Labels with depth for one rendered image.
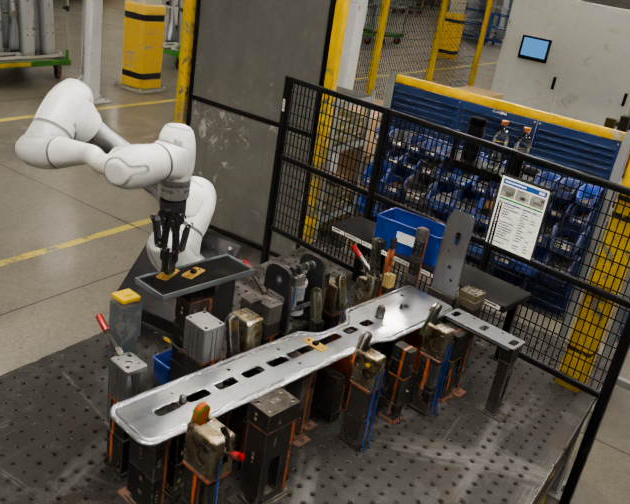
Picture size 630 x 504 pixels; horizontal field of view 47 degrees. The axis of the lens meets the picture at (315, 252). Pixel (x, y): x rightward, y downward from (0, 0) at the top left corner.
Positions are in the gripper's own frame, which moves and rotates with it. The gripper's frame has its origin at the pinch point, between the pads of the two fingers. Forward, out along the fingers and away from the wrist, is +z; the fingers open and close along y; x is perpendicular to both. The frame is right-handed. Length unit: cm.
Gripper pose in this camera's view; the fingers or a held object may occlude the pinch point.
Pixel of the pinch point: (168, 261)
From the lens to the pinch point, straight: 218.3
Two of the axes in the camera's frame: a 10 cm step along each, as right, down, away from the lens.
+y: 9.4, 2.5, -2.3
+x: 3.1, -3.3, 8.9
